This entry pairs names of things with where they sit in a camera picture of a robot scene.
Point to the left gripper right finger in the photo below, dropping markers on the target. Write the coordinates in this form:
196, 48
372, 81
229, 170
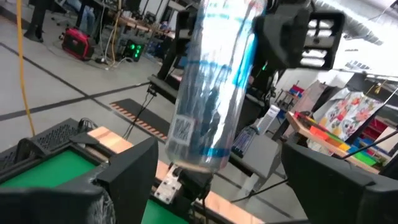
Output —
335, 199

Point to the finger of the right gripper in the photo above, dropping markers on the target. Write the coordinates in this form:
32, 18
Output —
186, 34
283, 34

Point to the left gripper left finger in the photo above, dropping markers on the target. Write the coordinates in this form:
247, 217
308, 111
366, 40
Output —
130, 180

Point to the blue silver Red Bull can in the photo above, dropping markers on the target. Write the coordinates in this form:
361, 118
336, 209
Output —
214, 93

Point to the wooden table side board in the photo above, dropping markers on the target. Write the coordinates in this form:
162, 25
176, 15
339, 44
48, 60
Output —
109, 140

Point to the green tray table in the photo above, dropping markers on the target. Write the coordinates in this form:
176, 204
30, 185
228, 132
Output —
85, 151

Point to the black device with green lights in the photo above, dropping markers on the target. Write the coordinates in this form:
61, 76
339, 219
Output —
133, 49

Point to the wooden tray with coloured blocks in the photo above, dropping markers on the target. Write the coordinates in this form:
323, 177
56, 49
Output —
326, 137

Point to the black orange striped floor mat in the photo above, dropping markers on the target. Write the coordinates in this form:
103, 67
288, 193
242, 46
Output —
136, 113

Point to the grey desk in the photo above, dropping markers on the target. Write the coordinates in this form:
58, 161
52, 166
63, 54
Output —
264, 158

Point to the floral print poster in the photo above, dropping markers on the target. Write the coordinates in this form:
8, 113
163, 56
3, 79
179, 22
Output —
351, 115

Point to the white box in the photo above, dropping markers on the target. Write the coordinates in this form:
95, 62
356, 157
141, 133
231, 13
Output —
267, 118

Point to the black mesh computer case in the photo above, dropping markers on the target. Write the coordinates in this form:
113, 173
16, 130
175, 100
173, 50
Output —
56, 137

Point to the person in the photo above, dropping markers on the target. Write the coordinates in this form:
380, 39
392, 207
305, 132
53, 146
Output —
84, 15
38, 18

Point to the dark computer keyboard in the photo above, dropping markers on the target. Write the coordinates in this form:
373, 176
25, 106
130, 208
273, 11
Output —
245, 140

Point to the red portable generator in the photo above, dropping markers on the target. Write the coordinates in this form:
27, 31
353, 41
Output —
77, 43

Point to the silver metal mounting bracket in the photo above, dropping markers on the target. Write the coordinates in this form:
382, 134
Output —
168, 186

